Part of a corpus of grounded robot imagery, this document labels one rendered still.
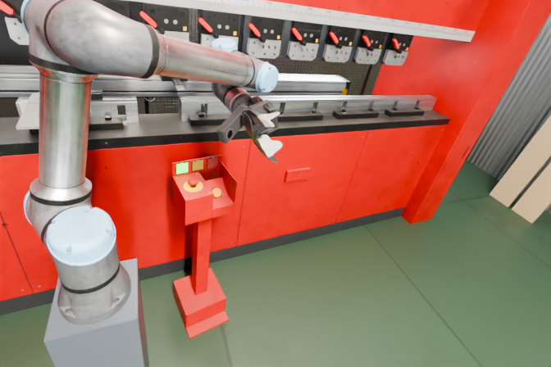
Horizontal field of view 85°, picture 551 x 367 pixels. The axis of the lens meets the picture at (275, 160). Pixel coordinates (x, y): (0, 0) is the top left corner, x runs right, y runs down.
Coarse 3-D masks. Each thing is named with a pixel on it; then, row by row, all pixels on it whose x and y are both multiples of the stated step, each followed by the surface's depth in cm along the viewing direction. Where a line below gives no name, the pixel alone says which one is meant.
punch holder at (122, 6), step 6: (96, 0) 99; (102, 0) 100; (108, 0) 100; (114, 0) 101; (120, 0) 102; (126, 0) 103; (108, 6) 101; (114, 6) 102; (120, 6) 102; (126, 6) 103; (120, 12) 103; (126, 12) 104
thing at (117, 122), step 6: (90, 120) 117; (96, 120) 117; (102, 120) 118; (114, 120) 120; (120, 120) 120; (90, 126) 115; (96, 126) 116; (102, 126) 117; (108, 126) 118; (114, 126) 119; (120, 126) 120; (30, 132) 108; (36, 132) 108
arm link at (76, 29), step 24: (72, 0) 48; (48, 24) 47; (72, 24) 46; (96, 24) 47; (120, 24) 49; (144, 24) 53; (72, 48) 47; (96, 48) 47; (120, 48) 49; (144, 48) 51; (168, 48) 55; (192, 48) 60; (96, 72) 52; (120, 72) 52; (144, 72) 53; (168, 72) 58; (192, 72) 61; (216, 72) 66; (240, 72) 71; (264, 72) 75
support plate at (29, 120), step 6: (30, 96) 105; (36, 96) 106; (30, 102) 101; (30, 108) 98; (36, 108) 99; (24, 114) 95; (30, 114) 95; (36, 114) 96; (24, 120) 91; (30, 120) 92; (36, 120) 92; (18, 126) 88; (24, 126) 89; (30, 126) 90; (36, 126) 90
